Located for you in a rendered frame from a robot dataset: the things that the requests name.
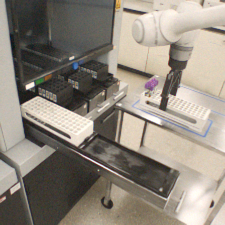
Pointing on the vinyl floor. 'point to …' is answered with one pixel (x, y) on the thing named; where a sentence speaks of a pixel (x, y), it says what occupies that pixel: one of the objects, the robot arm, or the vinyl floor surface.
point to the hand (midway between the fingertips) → (167, 100)
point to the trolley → (211, 144)
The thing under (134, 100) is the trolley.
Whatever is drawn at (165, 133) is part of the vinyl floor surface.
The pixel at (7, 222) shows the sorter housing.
